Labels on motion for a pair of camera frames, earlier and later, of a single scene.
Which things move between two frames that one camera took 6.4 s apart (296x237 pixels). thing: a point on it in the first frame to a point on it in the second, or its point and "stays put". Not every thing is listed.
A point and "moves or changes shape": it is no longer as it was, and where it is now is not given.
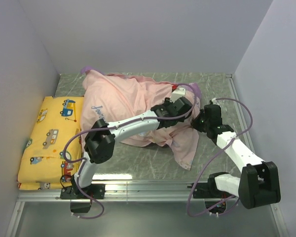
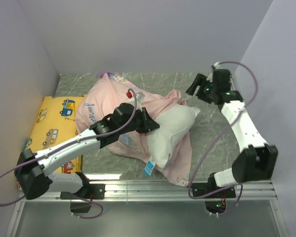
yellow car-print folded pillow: (43, 166) stays put
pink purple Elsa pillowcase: (114, 98) moves or changes shape
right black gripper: (195, 123) to (200, 80)
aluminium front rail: (112, 193) stays put
